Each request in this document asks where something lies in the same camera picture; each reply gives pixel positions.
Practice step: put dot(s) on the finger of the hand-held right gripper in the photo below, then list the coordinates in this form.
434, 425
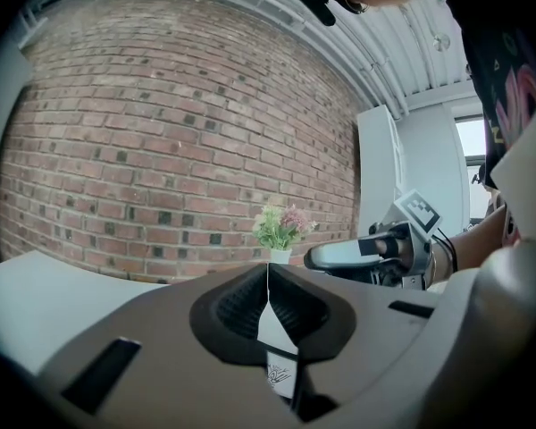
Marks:
353, 274
339, 253

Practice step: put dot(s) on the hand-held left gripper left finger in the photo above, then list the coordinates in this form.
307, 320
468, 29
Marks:
161, 329

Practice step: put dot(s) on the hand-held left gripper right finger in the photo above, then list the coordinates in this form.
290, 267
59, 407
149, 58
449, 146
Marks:
366, 329

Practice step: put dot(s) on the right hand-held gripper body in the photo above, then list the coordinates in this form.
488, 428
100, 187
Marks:
417, 221

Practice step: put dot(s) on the white picture frame black edge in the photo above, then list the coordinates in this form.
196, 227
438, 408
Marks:
278, 331

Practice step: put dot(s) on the person's right forearm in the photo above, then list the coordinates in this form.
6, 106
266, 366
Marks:
473, 244

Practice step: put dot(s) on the artificial flowers in white pot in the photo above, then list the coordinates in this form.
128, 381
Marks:
279, 233

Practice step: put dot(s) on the white cabinet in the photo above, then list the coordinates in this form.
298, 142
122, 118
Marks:
377, 168

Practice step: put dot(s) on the window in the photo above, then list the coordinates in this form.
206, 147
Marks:
471, 168

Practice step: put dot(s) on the person's black printed shirt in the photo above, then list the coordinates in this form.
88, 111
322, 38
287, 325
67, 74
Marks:
500, 61

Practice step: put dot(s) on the round ceiling light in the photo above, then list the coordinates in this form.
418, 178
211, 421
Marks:
441, 41

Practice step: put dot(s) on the hoop earring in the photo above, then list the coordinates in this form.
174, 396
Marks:
353, 3

